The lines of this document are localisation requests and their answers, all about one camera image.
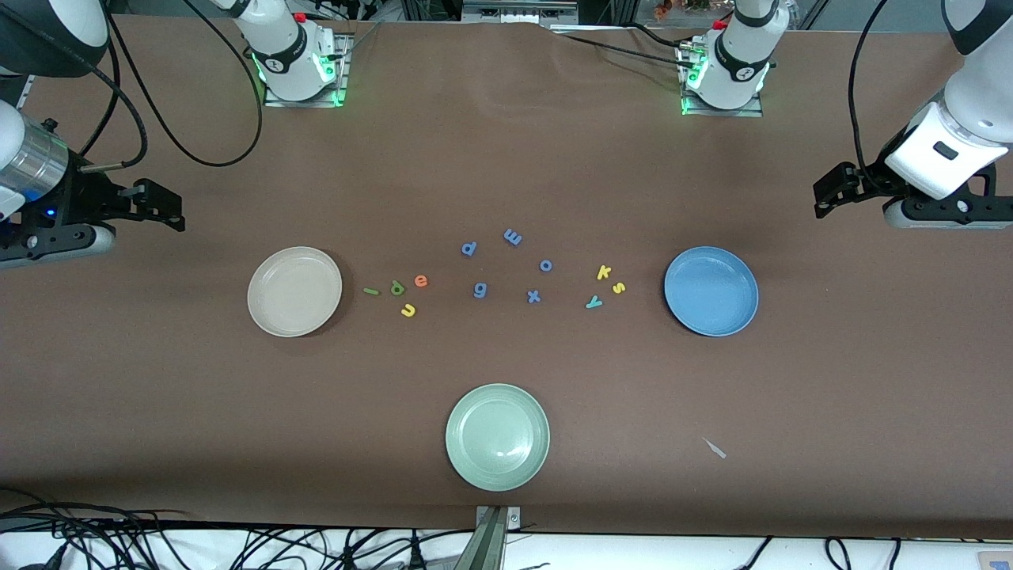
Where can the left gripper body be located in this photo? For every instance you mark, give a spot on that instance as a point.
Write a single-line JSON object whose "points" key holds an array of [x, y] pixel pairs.
{"points": [[869, 180]]}

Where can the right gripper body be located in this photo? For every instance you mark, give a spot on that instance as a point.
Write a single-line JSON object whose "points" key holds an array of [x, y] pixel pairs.
{"points": [[79, 198]]}

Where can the yellow foam letter k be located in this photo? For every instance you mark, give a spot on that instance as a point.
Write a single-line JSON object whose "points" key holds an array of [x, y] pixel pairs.
{"points": [[603, 273]]}

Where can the green foam letter d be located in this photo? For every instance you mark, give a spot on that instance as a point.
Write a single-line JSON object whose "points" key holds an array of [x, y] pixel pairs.
{"points": [[401, 290]]}

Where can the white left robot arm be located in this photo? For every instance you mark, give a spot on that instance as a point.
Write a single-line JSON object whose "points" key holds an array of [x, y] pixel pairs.
{"points": [[740, 63]]}

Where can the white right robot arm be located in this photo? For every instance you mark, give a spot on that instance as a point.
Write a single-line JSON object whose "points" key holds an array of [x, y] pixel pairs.
{"points": [[289, 63]]}

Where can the beige brown plate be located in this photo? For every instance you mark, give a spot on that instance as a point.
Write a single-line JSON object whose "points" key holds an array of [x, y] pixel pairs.
{"points": [[294, 291]]}

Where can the blue plate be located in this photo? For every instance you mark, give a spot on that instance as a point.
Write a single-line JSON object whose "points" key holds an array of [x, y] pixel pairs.
{"points": [[711, 291]]}

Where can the small white paper scrap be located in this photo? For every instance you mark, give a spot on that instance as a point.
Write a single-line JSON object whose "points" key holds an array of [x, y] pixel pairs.
{"points": [[715, 449]]}

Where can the blue foam letter p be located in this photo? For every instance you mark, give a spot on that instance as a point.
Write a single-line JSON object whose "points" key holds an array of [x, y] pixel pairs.
{"points": [[467, 253]]}

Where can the blue foam letter m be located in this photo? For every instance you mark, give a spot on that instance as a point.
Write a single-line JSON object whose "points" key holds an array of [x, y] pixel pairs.
{"points": [[513, 237]]}

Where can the brown table cover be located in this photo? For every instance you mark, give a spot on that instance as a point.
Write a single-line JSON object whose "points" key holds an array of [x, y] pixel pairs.
{"points": [[506, 158]]}

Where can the grey power strip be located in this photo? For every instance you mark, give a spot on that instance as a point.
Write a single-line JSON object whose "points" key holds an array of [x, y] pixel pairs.
{"points": [[518, 11]]}

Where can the pale green plate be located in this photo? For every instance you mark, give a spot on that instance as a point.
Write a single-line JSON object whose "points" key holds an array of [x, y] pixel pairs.
{"points": [[497, 437]]}

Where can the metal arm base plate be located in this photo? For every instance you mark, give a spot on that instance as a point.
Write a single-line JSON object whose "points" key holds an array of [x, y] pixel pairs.
{"points": [[720, 113], [342, 71]]}

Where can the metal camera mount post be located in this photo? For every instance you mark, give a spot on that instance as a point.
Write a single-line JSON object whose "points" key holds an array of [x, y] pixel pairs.
{"points": [[491, 546]]}

